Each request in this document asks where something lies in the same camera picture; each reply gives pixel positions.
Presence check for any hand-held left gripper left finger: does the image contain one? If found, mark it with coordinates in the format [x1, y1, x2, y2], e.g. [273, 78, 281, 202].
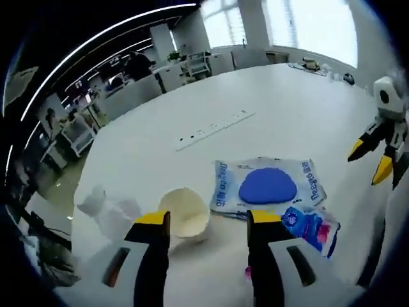
[84, 210, 172, 307]

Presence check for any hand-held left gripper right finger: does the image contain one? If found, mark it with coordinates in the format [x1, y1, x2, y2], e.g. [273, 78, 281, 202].
[245, 209, 341, 307]

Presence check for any small blue tissue packet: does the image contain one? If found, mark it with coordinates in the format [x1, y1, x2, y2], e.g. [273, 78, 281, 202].
[244, 206, 342, 282]

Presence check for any white paper cup green print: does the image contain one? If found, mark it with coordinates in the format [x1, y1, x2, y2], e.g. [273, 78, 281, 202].
[158, 187, 211, 246]

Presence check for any clear plastic water bottle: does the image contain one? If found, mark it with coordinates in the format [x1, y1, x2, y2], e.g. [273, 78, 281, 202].
[75, 184, 142, 246]

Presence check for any wet wipes pack blue lid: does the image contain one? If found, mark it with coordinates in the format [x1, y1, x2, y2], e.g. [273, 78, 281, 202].
[209, 155, 328, 222]

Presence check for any small grey device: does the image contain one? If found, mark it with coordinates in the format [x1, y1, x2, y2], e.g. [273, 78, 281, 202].
[302, 56, 320, 71]

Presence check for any large bright window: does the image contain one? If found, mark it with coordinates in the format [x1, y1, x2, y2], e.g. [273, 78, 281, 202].
[265, 0, 358, 68]
[201, 0, 247, 49]

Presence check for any white inset power strip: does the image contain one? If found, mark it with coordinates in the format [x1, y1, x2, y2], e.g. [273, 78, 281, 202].
[174, 110, 256, 152]

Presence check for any white rolling cart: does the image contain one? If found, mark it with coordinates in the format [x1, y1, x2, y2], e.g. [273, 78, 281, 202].
[186, 52, 212, 78]

